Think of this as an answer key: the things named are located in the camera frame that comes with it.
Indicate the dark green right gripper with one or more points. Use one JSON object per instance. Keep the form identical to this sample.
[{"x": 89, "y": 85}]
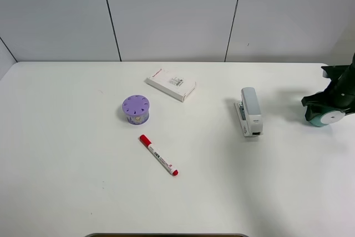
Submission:
[{"x": 339, "y": 94}]

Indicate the white flat cardboard box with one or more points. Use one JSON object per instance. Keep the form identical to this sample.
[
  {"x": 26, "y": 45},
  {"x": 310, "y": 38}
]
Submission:
[{"x": 171, "y": 84}]

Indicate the white grey stapler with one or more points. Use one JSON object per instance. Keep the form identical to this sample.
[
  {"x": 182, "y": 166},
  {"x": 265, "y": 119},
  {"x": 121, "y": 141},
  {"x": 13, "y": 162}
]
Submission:
[{"x": 249, "y": 113}]

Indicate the red white marker pen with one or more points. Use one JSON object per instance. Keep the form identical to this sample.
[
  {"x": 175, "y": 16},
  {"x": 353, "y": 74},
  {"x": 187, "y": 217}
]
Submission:
[{"x": 157, "y": 155}]

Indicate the purple round air freshener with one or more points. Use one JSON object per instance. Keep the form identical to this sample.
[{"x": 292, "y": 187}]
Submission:
[{"x": 136, "y": 109}]

